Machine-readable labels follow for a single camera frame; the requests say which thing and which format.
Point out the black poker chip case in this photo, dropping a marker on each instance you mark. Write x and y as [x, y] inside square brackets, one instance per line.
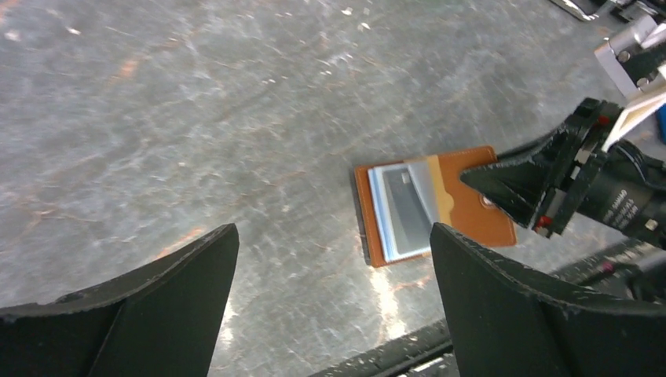
[632, 52]

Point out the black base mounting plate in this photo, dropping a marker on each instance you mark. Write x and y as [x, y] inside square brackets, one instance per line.
[629, 269]

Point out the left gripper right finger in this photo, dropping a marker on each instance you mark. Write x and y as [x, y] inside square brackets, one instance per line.
[507, 319]

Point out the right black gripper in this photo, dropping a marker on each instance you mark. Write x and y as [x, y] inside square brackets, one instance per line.
[544, 182]

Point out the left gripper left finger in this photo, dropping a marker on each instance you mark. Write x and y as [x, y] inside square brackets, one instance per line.
[161, 319]

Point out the brown leather card holder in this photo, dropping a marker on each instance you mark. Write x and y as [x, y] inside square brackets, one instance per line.
[400, 201]

